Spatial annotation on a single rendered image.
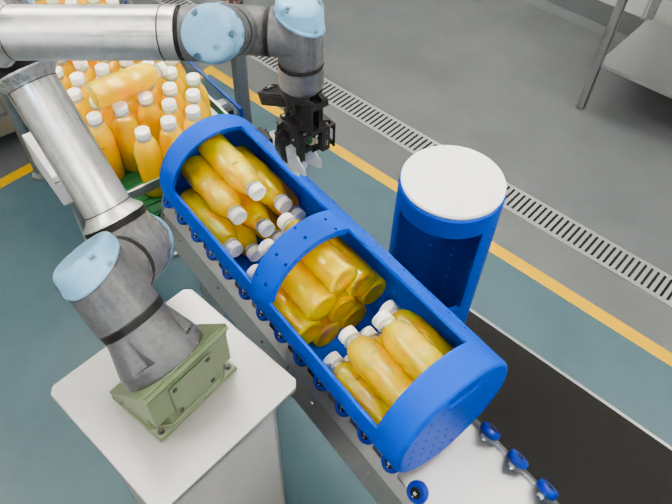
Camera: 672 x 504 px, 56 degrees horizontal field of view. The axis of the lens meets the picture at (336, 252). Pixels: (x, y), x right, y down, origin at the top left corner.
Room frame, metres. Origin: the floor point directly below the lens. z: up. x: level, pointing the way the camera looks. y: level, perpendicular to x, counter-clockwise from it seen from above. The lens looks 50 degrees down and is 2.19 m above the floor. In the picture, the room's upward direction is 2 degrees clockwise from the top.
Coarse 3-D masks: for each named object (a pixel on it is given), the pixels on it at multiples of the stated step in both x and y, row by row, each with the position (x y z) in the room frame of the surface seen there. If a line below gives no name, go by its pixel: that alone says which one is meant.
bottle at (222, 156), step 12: (204, 144) 1.15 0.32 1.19; (216, 144) 1.14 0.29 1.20; (228, 144) 1.14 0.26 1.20; (204, 156) 1.13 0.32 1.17; (216, 156) 1.11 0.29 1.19; (228, 156) 1.10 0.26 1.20; (240, 156) 1.10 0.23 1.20; (216, 168) 1.09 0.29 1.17; (228, 168) 1.07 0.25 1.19; (240, 168) 1.06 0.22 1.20; (252, 168) 1.07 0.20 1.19; (228, 180) 1.05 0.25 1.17; (240, 180) 1.03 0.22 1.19; (252, 180) 1.04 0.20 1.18; (240, 192) 1.03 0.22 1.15
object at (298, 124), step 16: (288, 96) 0.87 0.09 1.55; (320, 96) 0.87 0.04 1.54; (288, 112) 0.90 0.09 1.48; (304, 112) 0.86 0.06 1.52; (320, 112) 0.86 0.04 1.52; (288, 128) 0.87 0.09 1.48; (304, 128) 0.86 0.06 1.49; (320, 128) 0.86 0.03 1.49; (304, 144) 0.84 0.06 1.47; (320, 144) 0.87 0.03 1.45; (304, 160) 0.84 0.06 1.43
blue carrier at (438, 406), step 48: (192, 144) 1.11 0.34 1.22; (240, 144) 1.24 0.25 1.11; (288, 240) 0.83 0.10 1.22; (288, 336) 0.68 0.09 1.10; (336, 336) 0.78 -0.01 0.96; (336, 384) 0.57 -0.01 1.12; (432, 384) 0.52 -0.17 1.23; (480, 384) 0.55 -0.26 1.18; (384, 432) 0.47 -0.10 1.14; (432, 432) 0.48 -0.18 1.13
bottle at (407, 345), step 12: (384, 324) 0.67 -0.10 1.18; (396, 324) 0.66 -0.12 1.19; (408, 324) 0.66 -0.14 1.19; (384, 336) 0.64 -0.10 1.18; (396, 336) 0.63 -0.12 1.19; (408, 336) 0.63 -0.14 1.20; (420, 336) 0.63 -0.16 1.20; (396, 348) 0.61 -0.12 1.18; (408, 348) 0.61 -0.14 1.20; (420, 348) 0.60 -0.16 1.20; (432, 348) 0.61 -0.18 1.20; (396, 360) 0.60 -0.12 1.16; (408, 360) 0.59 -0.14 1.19; (420, 360) 0.58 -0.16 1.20; (432, 360) 0.58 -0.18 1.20; (408, 372) 0.58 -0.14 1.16; (420, 372) 0.56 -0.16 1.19
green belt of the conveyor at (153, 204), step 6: (126, 174) 1.34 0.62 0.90; (132, 174) 1.34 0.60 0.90; (138, 174) 1.34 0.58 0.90; (120, 180) 1.31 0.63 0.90; (126, 180) 1.31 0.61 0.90; (132, 180) 1.31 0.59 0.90; (138, 180) 1.31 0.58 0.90; (126, 186) 1.29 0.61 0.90; (132, 186) 1.29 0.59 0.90; (138, 198) 1.24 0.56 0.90; (144, 198) 1.24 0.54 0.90; (150, 198) 1.24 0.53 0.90; (156, 198) 1.24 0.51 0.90; (144, 204) 1.22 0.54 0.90; (150, 204) 1.22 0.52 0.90; (156, 204) 1.22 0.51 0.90; (150, 210) 1.20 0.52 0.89; (156, 210) 1.21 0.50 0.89
